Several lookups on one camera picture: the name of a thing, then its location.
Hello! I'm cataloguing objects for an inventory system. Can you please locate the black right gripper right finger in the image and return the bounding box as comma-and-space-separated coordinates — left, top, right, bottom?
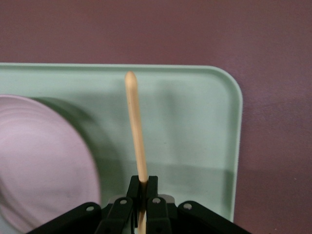
146, 175, 252, 234

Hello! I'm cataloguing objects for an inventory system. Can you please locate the yellow plastic fork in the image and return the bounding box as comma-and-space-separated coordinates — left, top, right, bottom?
124, 70, 150, 234

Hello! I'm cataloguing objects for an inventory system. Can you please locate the mint green rectangular tray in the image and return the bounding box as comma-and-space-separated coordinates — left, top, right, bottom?
0, 62, 244, 234

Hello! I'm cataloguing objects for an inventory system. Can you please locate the brown table mat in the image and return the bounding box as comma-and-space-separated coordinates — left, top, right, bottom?
0, 0, 312, 234

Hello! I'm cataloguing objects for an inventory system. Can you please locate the beige round plate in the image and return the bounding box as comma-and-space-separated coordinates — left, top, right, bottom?
0, 95, 102, 234

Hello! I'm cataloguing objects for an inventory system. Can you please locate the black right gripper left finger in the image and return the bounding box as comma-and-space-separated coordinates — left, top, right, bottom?
26, 175, 141, 234

